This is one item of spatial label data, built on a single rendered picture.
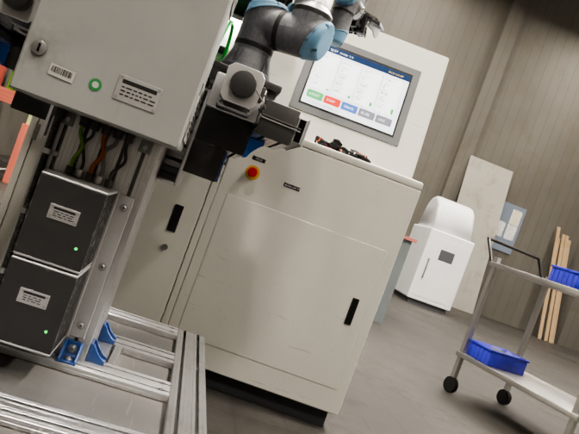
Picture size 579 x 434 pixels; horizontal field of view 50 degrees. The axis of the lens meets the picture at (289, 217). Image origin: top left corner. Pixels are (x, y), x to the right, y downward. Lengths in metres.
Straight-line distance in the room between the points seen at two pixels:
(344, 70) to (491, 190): 10.02
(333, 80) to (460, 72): 10.05
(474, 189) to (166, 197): 10.37
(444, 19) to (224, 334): 10.82
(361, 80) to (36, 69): 1.58
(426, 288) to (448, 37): 5.32
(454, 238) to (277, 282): 7.25
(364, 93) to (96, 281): 1.47
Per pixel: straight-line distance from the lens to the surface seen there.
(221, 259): 2.24
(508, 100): 12.93
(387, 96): 2.60
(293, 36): 1.79
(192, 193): 2.24
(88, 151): 1.47
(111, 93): 1.27
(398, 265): 5.76
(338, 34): 2.07
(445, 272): 9.38
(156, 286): 2.28
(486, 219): 12.35
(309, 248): 2.23
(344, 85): 2.57
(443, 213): 9.44
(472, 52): 12.72
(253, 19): 1.84
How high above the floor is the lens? 0.74
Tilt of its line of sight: 1 degrees down
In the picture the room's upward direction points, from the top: 20 degrees clockwise
